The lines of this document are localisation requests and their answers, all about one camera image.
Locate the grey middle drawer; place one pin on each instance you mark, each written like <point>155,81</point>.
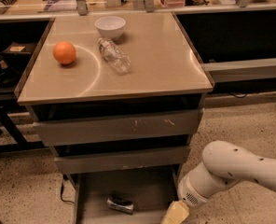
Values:
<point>122,160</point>

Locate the white bowl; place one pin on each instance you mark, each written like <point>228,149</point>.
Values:
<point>110,26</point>

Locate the black box with label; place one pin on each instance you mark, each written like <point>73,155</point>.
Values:
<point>18,51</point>

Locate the silver redbull can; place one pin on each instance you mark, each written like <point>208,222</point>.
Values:
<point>119,204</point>

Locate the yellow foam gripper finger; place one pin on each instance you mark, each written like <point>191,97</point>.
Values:
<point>177,213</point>

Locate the clear plastic water bottle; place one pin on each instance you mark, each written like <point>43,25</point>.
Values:
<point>114,56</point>

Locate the orange fruit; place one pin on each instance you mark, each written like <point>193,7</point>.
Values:
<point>64,52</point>

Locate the grey metal rail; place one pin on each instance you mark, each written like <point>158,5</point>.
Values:
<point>241,70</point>

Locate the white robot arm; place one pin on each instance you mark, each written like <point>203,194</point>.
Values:
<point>223,165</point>

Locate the grey bottom drawer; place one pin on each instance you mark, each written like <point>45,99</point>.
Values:
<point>151,190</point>

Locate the grey drawer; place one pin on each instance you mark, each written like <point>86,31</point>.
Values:
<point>122,160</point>
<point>151,190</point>
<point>115,128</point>

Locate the grey top drawer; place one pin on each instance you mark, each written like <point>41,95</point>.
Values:
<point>115,128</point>

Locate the grey drawer cabinet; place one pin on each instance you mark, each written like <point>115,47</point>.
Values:
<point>165,76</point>

